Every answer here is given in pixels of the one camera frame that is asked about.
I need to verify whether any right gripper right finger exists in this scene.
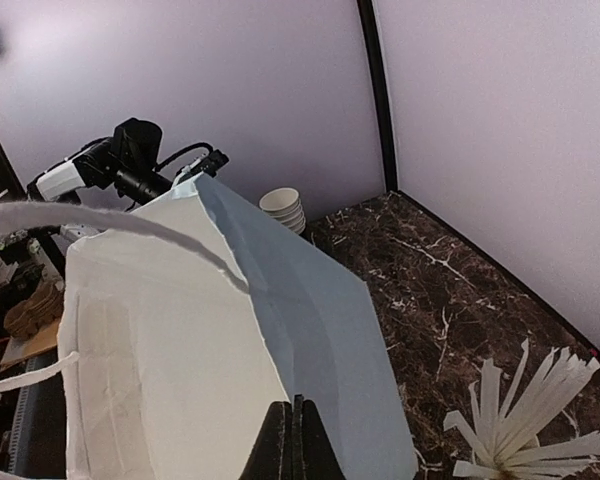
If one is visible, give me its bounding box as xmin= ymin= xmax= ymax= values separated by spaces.
xmin=293 ymin=397 xmax=344 ymax=480

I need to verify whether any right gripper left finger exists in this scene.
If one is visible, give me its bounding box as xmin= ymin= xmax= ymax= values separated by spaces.
xmin=240 ymin=401 xmax=293 ymax=480

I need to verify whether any white paper bag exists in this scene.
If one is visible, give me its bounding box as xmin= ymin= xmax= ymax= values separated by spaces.
xmin=0 ymin=175 xmax=417 ymax=479

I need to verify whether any stack of paper cups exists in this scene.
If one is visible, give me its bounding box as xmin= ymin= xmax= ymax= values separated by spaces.
xmin=259 ymin=187 xmax=306 ymax=234

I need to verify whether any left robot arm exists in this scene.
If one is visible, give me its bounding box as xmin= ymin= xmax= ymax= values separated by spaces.
xmin=27 ymin=118 xmax=229 ymax=205

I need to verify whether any background clutter shelf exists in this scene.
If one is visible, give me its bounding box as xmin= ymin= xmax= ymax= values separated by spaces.
xmin=0 ymin=144 xmax=65 ymax=479

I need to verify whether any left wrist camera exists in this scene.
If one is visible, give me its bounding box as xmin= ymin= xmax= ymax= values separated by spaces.
xmin=174 ymin=150 xmax=229 ymax=184

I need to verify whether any left black frame post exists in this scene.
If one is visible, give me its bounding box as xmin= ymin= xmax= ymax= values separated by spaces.
xmin=356 ymin=0 xmax=399 ymax=192

